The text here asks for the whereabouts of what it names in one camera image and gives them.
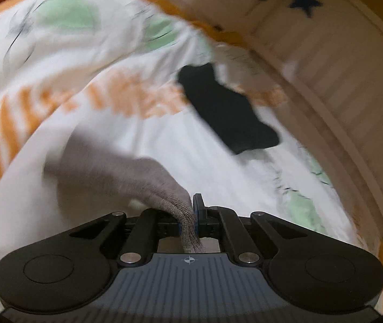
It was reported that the black cloth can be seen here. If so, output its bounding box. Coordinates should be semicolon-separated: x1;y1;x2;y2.
177;63;280;156

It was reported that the white printed blanket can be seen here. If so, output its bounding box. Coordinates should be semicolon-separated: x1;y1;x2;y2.
0;0;358;310

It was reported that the grey knit garment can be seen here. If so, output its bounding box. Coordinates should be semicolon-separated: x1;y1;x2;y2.
43;128;209;254

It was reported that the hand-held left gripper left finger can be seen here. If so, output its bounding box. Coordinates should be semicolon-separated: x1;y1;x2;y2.
68;208;182;265

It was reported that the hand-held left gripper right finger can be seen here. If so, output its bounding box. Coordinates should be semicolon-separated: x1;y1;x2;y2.
192;193;281;266

